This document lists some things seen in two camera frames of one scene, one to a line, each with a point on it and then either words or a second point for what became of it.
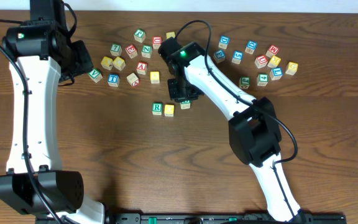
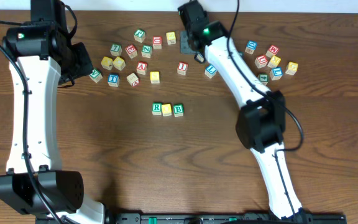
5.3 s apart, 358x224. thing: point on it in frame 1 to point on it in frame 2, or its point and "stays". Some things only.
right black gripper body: [179, 90] to [190, 43]
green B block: [185, 104] to [178, 110]
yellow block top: [169, 34] stays
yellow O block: [169, 110] stays
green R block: [157, 108] stays
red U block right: [261, 61] stays
